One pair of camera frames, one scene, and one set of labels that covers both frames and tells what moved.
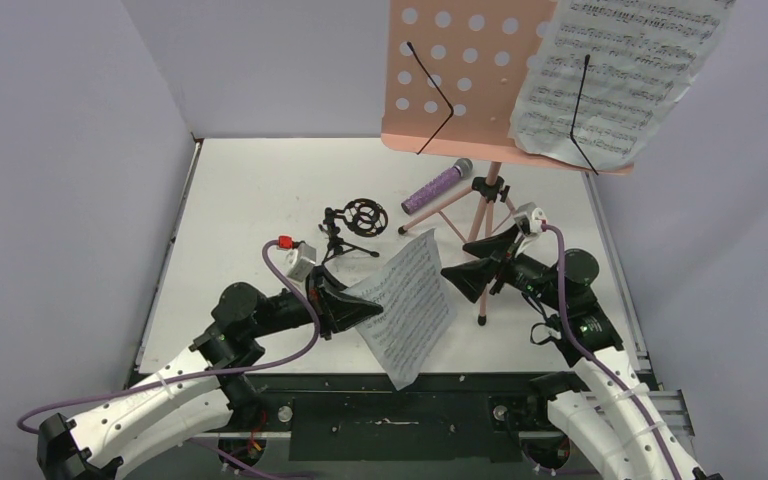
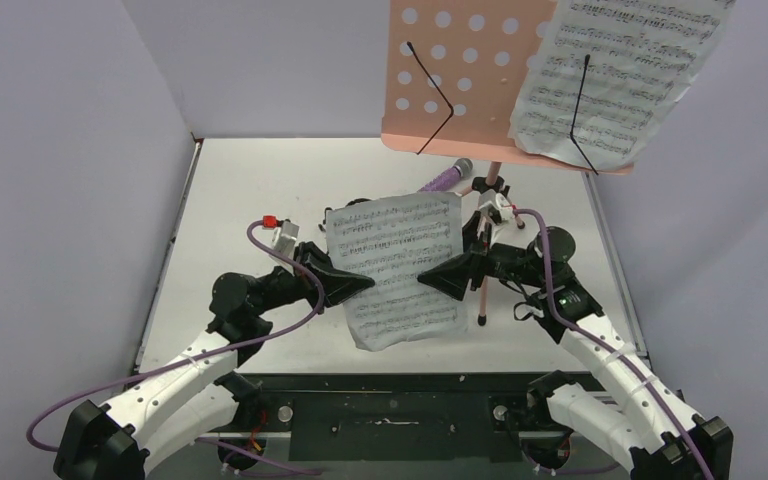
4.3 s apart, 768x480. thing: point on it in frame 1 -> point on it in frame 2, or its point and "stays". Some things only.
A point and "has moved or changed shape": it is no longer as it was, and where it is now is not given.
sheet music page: [605, 70] stays
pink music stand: [456, 73] stays
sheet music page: [419, 310] has moved or changed shape
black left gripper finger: [338, 311] -> [336, 285]
